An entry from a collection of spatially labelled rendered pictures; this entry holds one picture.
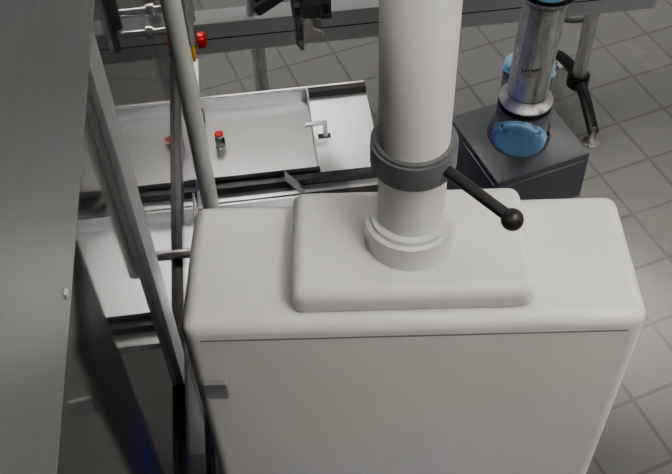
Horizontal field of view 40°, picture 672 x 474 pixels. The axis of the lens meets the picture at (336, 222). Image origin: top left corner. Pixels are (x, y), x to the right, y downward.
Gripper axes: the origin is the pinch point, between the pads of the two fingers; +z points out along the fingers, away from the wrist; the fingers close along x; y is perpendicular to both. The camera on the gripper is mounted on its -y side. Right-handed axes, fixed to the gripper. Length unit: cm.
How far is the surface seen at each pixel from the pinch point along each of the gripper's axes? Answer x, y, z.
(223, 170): -14.2, -20.1, 21.0
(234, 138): -4.4, -16.9, 21.0
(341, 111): 0.6, 8.8, 21.5
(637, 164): 51, 119, 110
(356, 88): 6.2, 13.3, 19.9
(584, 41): 85, 105, 80
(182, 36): -66, -19, -56
